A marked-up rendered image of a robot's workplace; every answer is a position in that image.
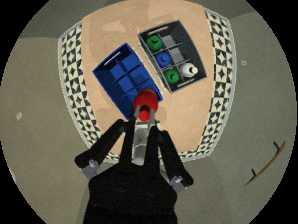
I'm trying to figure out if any white bottle with grey label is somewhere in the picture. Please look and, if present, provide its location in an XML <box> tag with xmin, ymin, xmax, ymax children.
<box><xmin>178</xmin><ymin>63</ymin><xmax>198</xmax><ymax>77</ymax></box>

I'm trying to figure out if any dark grey divided crate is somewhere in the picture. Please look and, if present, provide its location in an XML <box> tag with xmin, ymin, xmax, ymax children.
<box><xmin>137</xmin><ymin>20</ymin><xmax>208</xmax><ymax>94</ymax></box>

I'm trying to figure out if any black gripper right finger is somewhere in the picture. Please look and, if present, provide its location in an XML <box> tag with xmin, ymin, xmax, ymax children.
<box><xmin>143</xmin><ymin>109</ymin><xmax>194</xmax><ymax>196</ymax></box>

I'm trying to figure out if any green bottle with pale green label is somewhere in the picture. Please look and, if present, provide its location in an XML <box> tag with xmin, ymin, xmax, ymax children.
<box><xmin>146</xmin><ymin>36</ymin><xmax>163</xmax><ymax>54</ymax></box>
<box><xmin>163</xmin><ymin>69</ymin><xmax>179</xmax><ymax>84</ymax></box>

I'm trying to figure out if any dark blue crate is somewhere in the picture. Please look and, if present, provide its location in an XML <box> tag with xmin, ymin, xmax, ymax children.
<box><xmin>92</xmin><ymin>43</ymin><xmax>163</xmax><ymax>120</ymax></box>

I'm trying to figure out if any red bottle with pink label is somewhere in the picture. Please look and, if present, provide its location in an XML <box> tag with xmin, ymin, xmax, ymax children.
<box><xmin>133</xmin><ymin>88</ymin><xmax>158</xmax><ymax>121</ymax></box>

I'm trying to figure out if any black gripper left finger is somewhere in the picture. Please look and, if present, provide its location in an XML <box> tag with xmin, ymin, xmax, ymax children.
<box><xmin>74</xmin><ymin>105</ymin><xmax>140</xmax><ymax>192</ymax></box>

